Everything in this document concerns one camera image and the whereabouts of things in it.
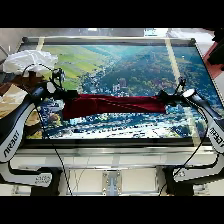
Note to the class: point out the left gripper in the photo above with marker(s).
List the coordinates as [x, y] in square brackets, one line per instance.
[68, 94]

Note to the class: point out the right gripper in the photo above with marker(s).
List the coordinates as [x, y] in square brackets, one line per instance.
[166, 97]

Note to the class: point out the dark red shirt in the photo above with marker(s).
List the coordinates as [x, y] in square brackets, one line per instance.
[113, 104]

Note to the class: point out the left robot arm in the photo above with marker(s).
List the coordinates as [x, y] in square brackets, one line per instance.
[15, 126]

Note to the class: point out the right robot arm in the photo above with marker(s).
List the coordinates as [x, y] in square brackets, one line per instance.
[213, 126]

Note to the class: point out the beige garment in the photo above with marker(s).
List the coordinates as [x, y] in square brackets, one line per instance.
[11, 100]

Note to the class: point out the silver frame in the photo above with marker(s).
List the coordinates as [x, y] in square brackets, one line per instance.
[113, 155]

